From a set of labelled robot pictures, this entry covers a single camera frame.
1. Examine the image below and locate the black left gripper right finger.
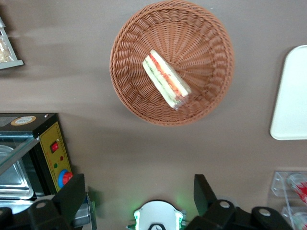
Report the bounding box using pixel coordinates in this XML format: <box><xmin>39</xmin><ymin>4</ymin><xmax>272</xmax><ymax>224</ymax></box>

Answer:
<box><xmin>184</xmin><ymin>174</ymin><xmax>292</xmax><ymax>230</ymax></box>

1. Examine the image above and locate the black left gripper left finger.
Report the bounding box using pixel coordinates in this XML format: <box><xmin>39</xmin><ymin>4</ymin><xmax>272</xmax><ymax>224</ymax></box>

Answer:
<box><xmin>0</xmin><ymin>173</ymin><xmax>86</xmax><ymax>230</ymax></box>

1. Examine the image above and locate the triangle sandwich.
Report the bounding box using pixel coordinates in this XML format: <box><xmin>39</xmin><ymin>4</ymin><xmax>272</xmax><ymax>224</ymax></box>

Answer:
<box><xmin>142</xmin><ymin>49</ymin><xmax>192</xmax><ymax>111</ymax></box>

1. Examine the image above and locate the beige plastic tray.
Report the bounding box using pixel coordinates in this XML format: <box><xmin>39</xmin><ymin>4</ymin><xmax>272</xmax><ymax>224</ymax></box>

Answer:
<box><xmin>270</xmin><ymin>45</ymin><xmax>307</xmax><ymax>141</ymax></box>

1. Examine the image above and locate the grey snack tray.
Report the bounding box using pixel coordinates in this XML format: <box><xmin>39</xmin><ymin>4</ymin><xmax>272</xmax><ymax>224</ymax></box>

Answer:
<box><xmin>0</xmin><ymin>16</ymin><xmax>24</xmax><ymax>70</ymax></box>

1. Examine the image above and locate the round brown wicker basket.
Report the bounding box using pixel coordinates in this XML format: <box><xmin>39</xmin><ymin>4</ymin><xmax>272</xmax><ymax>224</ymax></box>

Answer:
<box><xmin>109</xmin><ymin>0</ymin><xmax>235</xmax><ymax>127</ymax></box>

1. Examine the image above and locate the steel pan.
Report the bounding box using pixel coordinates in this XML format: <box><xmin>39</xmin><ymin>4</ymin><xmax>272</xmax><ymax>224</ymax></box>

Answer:
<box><xmin>0</xmin><ymin>145</ymin><xmax>35</xmax><ymax>201</ymax></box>

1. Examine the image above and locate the black food warmer appliance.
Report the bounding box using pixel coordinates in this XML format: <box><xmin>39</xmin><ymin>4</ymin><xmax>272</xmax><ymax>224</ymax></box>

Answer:
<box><xmin>0</xmin><ymin>112</ymin><xmax>74</xmax><ymax>214</ymax></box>

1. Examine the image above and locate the clear acrylic bottle rack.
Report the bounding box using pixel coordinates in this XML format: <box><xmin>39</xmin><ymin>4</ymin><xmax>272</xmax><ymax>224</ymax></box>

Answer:
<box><xmin>270</xmin><ymin>170</ymin><xmax>307</xmax><ymax>230</ymax></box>

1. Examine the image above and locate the red soda bottle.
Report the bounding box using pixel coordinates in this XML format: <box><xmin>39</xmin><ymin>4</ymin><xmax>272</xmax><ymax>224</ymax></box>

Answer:
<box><xmin>291</xmin><ymin>212</ymin><xmax>307</xmax><ymax>230</ymax></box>
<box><xmin>286</xmin><ymin>173</ymin><xmax>307</xmax><ymax>202</ymax></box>

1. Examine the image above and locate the clear bag of crackers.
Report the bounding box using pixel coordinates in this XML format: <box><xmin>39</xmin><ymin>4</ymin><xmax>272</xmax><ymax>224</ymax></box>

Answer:
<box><xmin>0</xmin><ymin>38</ymin><xmax>14</xmax><ymax>64</ymax></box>

